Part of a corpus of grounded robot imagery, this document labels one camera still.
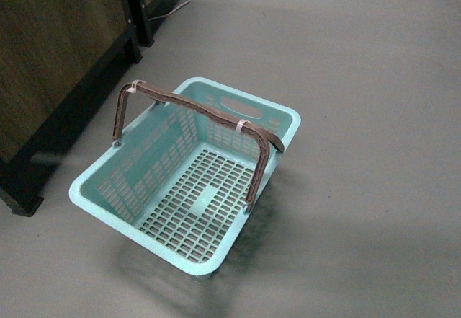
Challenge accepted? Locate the dark wooden display stand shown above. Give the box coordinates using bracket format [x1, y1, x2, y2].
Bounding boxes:
[1, 0, 165, 216]

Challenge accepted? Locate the light blue plastic basket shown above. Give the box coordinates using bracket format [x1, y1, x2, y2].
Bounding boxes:
[69, 77, 301, 277]

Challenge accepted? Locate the brown basket handle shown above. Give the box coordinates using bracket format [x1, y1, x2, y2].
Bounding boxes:
[112, 80, 285, 213]

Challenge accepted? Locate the white cable on floor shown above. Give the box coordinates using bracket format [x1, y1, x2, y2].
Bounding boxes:
[147, 0, 191, 22]

